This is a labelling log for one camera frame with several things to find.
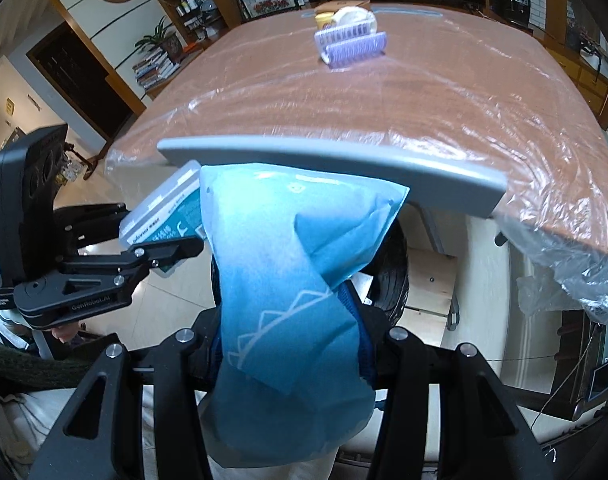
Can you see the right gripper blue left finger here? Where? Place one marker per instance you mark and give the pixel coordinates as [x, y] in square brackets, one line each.
[98, 434]

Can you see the blue white drawstring bag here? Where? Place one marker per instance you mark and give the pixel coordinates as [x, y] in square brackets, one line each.
[295, 381]

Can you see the translucent white plastic box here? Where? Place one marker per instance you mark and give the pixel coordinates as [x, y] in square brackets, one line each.
[171, 212]

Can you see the purple hair roller comb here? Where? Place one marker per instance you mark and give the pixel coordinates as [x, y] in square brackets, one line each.
[343, 44]

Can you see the yellow plastic cup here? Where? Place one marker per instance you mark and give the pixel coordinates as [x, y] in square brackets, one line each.
[324, 20]

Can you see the stack of books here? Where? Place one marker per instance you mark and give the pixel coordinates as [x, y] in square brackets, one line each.
[153, 68]

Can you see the potted green plant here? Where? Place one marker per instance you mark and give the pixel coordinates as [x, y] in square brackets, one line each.
[164, 37]

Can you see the grey table edge trim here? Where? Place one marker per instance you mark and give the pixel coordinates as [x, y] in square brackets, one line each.
[434, 182]

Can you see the grey table cable slot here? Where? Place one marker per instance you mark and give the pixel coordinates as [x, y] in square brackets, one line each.
[389, 10]

